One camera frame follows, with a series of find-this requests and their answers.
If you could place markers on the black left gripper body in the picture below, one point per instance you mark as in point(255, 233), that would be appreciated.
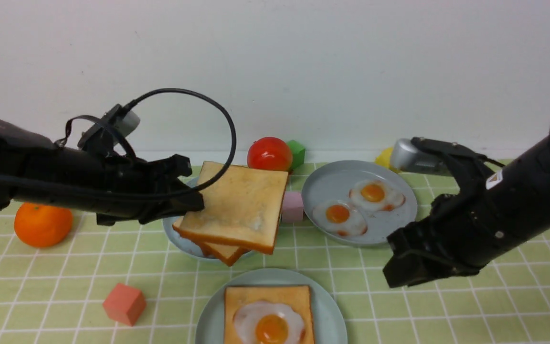
point(149, 191)

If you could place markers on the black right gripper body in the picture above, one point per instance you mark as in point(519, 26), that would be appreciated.
point(453, 241)

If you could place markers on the toast slice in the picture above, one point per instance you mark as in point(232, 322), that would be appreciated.
point(297, 297)
point(241, 209)
point(228, 255)

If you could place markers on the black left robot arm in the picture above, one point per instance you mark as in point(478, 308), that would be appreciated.
point(95, 179)

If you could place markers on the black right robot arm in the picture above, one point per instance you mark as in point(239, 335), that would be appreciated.
point(493, 213)

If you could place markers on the grey plate under toast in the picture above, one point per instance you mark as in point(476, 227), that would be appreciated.
point(185, 245)

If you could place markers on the grey plate with eggs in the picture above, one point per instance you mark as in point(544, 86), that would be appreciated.
point(333, 182)

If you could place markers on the yellow foam cube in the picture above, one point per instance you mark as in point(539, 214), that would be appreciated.
point(384, 159)

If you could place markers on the orange mandarin fruit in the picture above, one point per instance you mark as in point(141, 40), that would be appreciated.
point(42, 226)

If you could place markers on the salmon red foam cube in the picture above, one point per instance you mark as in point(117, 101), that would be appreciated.
point(125, 304)

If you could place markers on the red pomegranate fruit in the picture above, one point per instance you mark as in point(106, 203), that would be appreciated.
point(269, 153)

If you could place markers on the pink foam cube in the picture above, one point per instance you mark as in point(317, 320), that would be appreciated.
point(292, 207)

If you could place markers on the green foam cube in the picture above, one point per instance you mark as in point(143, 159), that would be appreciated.
point(298, 154)

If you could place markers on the light blue empty plate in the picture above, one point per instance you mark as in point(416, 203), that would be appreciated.
point(329, 324)

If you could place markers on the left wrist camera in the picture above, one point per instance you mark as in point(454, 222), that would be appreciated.
point(109, 131)

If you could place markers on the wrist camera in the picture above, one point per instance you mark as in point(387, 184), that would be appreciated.
point(109, 131)
point(405, 157)

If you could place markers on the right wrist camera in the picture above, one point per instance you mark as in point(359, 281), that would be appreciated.
point(405, 157)

